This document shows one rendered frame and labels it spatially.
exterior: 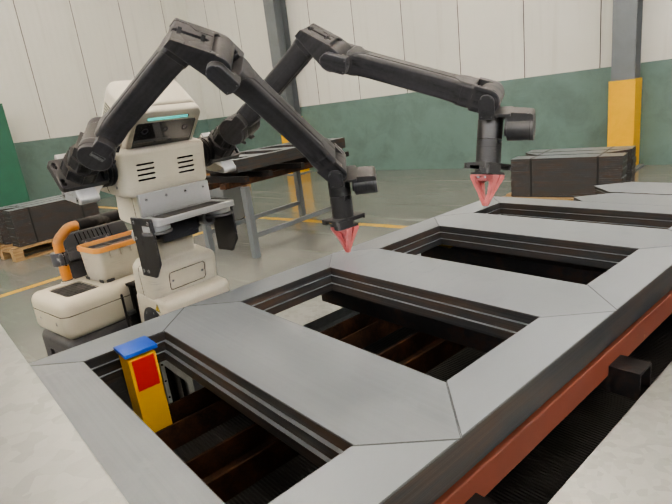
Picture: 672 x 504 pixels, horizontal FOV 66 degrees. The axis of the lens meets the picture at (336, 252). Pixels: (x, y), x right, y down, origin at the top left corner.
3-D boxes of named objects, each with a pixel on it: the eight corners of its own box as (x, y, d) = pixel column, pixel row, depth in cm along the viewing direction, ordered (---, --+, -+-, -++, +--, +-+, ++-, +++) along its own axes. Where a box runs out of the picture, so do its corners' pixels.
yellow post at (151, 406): (176, 440, 99) (155, 350, 94) (151, 453, 96) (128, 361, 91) (166, 430, 103) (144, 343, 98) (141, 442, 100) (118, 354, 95)
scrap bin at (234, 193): (247, 217, 671) (239, 173, 656) (228, 225, 634) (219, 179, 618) (208, 218, 696) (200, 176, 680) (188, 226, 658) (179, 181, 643)
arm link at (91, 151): (182, -3, 97) (174, 26, 91) (241, 42, 105) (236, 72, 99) (81, 129, 122) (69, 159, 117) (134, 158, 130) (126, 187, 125)
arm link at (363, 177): (326, 148, 129) (327, 173, 124) (372, 142, 128) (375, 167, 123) (333, 181, 139) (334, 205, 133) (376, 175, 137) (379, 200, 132)
